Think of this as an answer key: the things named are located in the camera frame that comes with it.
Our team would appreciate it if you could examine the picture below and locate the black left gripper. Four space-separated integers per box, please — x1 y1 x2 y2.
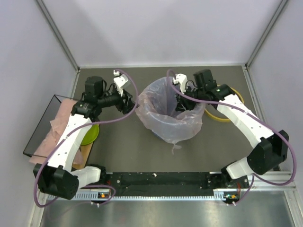
97 87 139 114

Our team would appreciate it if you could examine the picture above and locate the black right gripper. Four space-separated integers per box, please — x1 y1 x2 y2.
175 84 205 113

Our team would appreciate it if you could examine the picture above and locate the pink plastic trash bag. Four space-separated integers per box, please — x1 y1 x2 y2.
27 97 76 164
135 77 205 151

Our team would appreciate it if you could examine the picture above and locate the blue trash bin yellow rim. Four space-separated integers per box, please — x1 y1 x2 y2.
151 114 192 143

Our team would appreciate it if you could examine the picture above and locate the yellow bin rim ring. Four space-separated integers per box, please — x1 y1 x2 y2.
205 85 245 123

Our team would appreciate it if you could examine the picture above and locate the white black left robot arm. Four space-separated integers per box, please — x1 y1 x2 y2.
34 70 137 200

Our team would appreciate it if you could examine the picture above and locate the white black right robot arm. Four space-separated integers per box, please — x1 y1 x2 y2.
171 69 289 187

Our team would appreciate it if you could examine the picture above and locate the green plate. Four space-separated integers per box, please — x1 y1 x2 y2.
81 124 99 146

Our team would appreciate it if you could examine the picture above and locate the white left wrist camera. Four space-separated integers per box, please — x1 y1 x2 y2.
113 70 130 97

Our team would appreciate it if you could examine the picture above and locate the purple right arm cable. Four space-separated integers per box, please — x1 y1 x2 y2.
166 69 297 204

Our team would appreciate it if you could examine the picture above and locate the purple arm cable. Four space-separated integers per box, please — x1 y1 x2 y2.
166 69 297 204
33 69 139 208

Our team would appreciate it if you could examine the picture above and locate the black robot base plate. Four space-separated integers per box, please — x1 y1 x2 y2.
99 172 249 197

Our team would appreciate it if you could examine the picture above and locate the black wire frame shelf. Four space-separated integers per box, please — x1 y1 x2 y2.
22 94 101 166

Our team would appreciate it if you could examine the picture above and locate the grey slotted cable duct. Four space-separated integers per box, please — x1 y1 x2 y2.
73 190 111 201

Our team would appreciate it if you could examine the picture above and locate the aluminium frame rail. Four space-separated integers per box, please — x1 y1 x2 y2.
29 171 303 227

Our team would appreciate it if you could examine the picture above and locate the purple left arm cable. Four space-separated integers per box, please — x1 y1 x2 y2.
33 69 139 208

